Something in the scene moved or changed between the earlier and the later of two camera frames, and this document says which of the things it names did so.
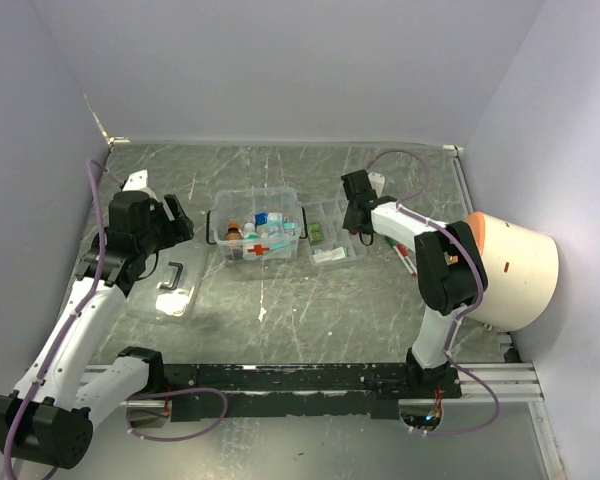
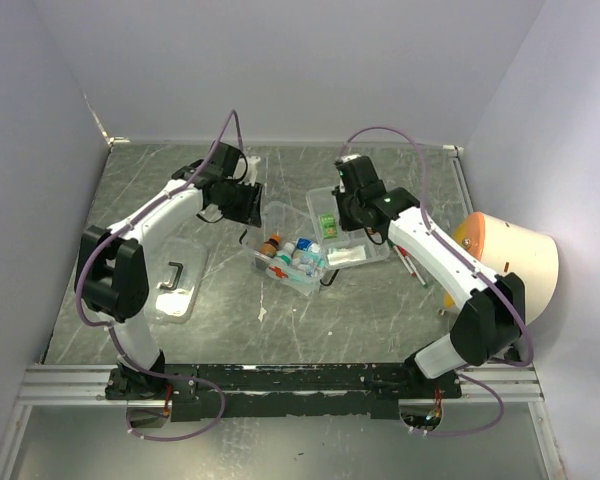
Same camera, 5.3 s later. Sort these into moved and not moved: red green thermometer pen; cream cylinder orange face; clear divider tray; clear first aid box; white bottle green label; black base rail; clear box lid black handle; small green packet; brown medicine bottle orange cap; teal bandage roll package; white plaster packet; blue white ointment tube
Moved: blue white ointment tube; small green packet; clear divider tray; teal bandage roll package; brown medicine bottle orange cap; clear first aid box; white plaster packet; white bottle green label
Not moved: clear box lid black handle; black base rail; red green thermometer pen; cream cylinder orange face
